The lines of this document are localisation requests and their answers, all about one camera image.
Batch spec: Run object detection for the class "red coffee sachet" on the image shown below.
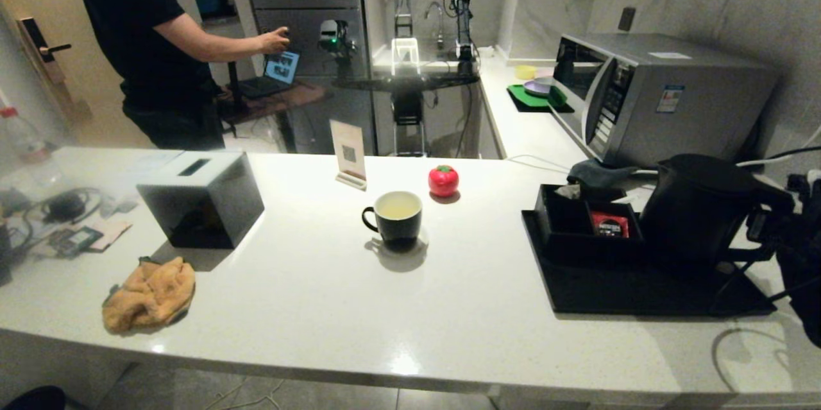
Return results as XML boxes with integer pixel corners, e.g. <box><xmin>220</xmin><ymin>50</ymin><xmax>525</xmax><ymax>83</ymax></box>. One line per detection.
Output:
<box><xmin>591</xmin><ymin>212</ymin><xmax>633</xmax><ymax>240</ymax></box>

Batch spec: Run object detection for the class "black rectangular tray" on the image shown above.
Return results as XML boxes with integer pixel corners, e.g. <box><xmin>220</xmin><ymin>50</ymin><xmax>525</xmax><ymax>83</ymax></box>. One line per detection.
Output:
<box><xmin>521</xmin><ymin>210</ymin><xmax>777</xmax><ymax>316</ymax></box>

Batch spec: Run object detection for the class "thin white cable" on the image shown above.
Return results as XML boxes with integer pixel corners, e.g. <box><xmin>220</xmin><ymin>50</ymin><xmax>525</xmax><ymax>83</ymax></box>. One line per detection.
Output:
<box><xmin>505</xmin><ymin>155</ymin><xmax>571</xmax><ymax>173</ymax></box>

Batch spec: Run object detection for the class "open black laptop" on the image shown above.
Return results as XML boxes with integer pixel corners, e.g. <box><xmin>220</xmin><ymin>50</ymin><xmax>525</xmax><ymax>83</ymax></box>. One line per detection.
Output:
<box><xmin>241</xmin><ymin>51</ymin><xmax>301</xmax><ymax>99</ymax></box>

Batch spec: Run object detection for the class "black compartment organizer box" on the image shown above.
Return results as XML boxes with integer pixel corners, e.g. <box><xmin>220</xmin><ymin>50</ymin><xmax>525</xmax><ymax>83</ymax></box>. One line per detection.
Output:
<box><xmin>536</xmin><ymin>183</ymin><xmax>646</xmax><ymax>258</ymax></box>

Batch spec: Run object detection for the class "robot torso column lit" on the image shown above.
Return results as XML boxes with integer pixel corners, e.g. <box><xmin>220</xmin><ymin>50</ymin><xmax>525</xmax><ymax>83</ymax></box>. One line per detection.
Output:
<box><xmin>390</xmin><ymin>0</ymin><xmax>428</xmax><ymax>158</ymax></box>

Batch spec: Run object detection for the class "black door lock handle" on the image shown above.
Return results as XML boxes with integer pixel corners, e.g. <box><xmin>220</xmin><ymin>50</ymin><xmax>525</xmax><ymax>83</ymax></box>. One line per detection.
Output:
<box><xmin>16</xmin><ymin>15</ymin><xmax>71</xmax><ymax>83</ymax></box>

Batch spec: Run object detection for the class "chrome kitchen faucet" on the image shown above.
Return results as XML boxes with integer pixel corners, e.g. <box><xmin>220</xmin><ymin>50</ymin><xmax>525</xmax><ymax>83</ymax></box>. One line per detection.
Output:
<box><xmin>423</xmin><ymin>2</ymin><xmax>447</xmax><ymax>50</ymax></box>

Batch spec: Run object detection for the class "brown wooden desk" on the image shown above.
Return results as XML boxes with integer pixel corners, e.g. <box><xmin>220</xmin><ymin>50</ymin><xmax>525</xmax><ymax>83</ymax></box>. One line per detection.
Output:
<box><xmin>221</xmin><ymin>83</ymin><xmax>328</xmax><ymax>154</ymax></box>

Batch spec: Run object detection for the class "clear bottle red cap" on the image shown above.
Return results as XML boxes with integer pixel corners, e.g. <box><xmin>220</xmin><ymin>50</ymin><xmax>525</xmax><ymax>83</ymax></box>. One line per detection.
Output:
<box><xmin>0</xmin><ymin>107</ymin><xmax>51</xmax><ymax>166</ymax></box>

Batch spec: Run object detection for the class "silver microwave oven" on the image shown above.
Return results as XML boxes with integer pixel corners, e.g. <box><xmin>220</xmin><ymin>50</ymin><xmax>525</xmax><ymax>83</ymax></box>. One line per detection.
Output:
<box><xmin>552</xmin><ymin>33</ymin><xmax>780</xmax><ymax>169</ymax></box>

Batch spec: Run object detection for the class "black tissue box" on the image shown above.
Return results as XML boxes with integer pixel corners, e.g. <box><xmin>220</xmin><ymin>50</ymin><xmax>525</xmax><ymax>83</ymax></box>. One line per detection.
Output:
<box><xmin>136</xmin><ymin>151</ymin><xmax>265</xmax><ymax>250</ymax></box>

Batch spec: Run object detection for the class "orange crumpled cloth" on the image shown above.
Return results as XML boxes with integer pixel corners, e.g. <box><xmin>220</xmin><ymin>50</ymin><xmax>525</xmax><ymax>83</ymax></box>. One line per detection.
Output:
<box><xmin>102</xmin><ymin>257</ymin><xmax>196</xmax><ymax>334</ymax></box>

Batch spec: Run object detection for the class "QR code sign stand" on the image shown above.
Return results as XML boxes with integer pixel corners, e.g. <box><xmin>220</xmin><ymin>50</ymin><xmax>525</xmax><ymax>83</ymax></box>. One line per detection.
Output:
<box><xmin>330</xmin><ymin>119</ymin><xmax>368</xmax><ymax>192</ymax></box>

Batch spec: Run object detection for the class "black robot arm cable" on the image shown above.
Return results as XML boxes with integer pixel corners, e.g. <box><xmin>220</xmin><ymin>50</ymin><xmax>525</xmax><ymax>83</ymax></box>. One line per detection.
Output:
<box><xmin>709</xmin><ymin>256</ymin><xmax>821</xmax><ymax>316</ymax></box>

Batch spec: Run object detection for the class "black electric kettle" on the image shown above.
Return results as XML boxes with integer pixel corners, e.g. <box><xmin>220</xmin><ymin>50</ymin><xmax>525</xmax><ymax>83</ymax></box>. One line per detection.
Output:
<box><xmin>638</xmin><ymin>153</ymin><xmax>796</xmax><ymax>269</ymax></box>

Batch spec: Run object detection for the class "person in black shirt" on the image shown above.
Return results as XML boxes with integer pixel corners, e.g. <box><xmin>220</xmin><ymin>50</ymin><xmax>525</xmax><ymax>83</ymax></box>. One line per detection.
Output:
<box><xmin>76</xmin><ymin>0</ymin><xmax>291</xmax><ymax>151</ymax></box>

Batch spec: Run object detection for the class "red tomato-shaped timer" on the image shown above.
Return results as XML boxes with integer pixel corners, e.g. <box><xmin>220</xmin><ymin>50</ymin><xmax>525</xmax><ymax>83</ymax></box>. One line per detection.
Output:
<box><xmin>428</xmin><ymin>165</ymin><xmax>459</xmax><ymax>198</ymax></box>

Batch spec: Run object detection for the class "green silicone mat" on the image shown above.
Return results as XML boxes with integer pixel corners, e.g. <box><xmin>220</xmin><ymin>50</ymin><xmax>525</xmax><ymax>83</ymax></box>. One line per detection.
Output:
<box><xmin>506</xmin><ymin>83</ymin><xmax>575</xmax><ymax>114</ymax></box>

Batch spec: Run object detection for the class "pink paper card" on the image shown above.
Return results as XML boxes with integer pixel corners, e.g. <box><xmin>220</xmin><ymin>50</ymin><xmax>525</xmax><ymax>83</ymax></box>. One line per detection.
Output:
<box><xmin>90</xmin><ymin>221</ymin><xmax>133</xmax><ymax>250</ymax></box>

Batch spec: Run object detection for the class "black mug white inside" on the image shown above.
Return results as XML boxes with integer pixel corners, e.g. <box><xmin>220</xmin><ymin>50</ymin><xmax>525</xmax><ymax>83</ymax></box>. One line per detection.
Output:
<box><xmin>361</xmin><ymin>191</ymin><xmax>423</xmax><ymax>250</ymax></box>

